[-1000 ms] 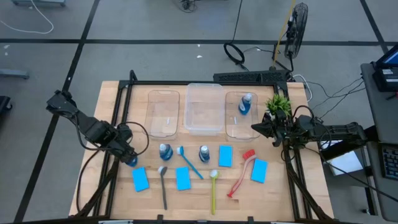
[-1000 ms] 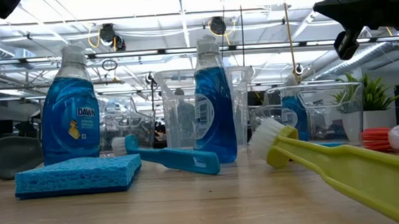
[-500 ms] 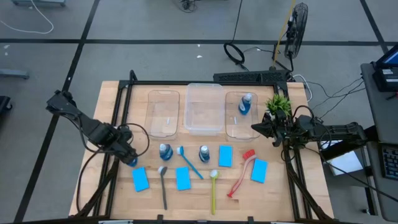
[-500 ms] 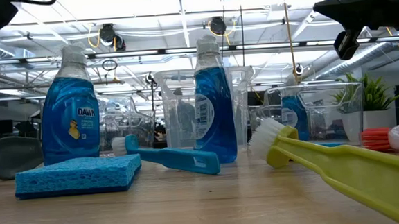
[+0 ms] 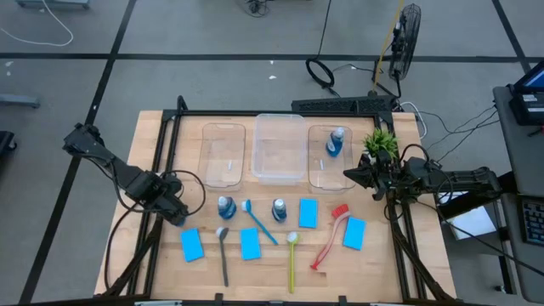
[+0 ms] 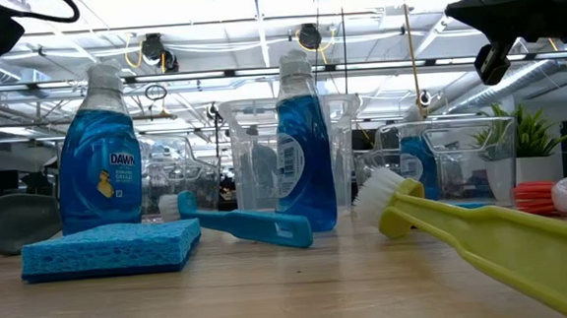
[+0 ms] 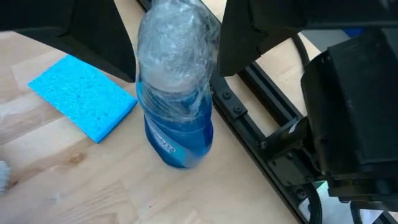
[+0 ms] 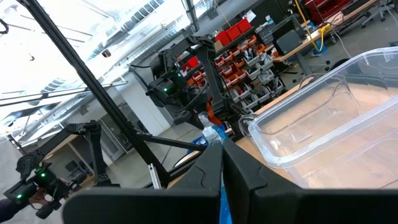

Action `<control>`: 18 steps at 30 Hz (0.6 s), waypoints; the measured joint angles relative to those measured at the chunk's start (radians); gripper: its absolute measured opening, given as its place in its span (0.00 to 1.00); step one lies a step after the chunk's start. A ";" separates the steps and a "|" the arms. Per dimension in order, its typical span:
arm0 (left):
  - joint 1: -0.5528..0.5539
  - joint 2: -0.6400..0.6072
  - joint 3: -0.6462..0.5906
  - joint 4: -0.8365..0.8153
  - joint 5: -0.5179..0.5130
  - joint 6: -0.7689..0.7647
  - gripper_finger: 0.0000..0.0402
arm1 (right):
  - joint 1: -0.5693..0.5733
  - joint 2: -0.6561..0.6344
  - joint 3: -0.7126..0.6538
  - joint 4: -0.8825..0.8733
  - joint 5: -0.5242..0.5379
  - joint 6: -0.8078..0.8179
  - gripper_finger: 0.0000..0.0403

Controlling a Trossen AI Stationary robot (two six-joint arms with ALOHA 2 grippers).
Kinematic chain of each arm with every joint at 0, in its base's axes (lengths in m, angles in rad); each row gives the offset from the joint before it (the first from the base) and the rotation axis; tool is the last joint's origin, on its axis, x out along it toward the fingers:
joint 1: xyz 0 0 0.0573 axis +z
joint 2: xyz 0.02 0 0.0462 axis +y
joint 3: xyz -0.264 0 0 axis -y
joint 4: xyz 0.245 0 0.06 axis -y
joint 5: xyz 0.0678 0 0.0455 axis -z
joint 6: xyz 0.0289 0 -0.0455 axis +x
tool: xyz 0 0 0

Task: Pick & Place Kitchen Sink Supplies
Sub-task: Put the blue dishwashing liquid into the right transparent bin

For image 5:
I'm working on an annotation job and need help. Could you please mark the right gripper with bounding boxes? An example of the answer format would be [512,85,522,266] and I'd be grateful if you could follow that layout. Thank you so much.
[343,150,410,202]

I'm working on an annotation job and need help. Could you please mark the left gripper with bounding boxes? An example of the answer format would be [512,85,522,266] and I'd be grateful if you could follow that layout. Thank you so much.
[141,173,190,228]

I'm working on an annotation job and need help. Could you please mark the blue sponge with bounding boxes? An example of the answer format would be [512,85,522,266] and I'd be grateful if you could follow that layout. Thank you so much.
[343,216,368,252]
[240,227,263,261]
[179,228,206,263]
[297,198,320,230]

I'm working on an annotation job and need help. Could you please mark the red dish brush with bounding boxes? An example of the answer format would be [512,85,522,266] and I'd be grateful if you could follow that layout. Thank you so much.
[309,203,351,272]

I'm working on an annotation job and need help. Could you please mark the grey dish brush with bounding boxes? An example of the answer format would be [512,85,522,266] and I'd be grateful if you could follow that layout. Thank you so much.
[214,226,231,288]

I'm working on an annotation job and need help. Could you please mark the blue dish brush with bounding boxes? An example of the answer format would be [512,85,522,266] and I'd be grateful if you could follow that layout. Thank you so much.
[241,199,280,247]

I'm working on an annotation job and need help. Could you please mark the green dish brush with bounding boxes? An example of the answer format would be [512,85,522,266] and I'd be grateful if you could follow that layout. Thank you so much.
[286,230,300,295]

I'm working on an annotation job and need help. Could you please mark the green plant in white pot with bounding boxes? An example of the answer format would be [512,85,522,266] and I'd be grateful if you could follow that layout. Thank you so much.
[362,127,400,165]

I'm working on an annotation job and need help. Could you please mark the shallow clear plastic tray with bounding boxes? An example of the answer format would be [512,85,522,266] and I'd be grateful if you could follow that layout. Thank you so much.
[198,122,247,190]
[307,123,358,191]

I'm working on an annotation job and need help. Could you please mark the deep clear plastic bin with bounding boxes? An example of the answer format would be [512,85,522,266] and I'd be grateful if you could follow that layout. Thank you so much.
[251,112,309,185]

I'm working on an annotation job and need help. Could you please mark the white paper sheet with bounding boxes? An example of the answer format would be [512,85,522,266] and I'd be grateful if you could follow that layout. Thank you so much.
[437,190,498,241]

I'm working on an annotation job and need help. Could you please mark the black floor fan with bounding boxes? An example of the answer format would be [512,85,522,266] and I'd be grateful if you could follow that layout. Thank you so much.
[388,3,423,82]

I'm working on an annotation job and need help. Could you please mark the grey side desk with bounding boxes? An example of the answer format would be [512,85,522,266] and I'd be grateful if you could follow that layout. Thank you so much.
[491,84,544,303]

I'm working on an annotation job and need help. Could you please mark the black laptop computer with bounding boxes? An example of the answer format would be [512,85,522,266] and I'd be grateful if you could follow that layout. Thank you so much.
[507,59,544,128]

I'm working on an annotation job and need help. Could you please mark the black keyboard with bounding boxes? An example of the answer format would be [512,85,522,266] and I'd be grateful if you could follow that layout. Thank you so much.
[518,198,544,247]

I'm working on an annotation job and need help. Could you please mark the black wheeled base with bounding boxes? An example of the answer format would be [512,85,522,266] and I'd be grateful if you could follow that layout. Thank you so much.
[0,130,19,163]

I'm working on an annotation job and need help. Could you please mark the grey furniture base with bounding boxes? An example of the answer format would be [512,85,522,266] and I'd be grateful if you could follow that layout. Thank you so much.
[15,0,92,10]
[0,93,42,110]

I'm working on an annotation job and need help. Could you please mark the black aluminium frame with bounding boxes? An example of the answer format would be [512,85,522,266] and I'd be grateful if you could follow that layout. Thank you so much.
[99,94,459,306]

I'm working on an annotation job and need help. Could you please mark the black coiled cable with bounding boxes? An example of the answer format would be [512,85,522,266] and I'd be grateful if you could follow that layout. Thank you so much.
[304,0,337,93]

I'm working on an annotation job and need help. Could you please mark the yellow hanging cable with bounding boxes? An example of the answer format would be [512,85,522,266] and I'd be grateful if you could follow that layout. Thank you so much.
[371,0,405,94]

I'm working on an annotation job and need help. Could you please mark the black cable bundle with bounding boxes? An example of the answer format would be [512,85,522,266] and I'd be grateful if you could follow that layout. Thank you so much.
[239,0,272,19]

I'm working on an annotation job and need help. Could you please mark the white floor cable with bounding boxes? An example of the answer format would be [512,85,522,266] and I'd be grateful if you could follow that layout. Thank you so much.
[0,0,75,48]

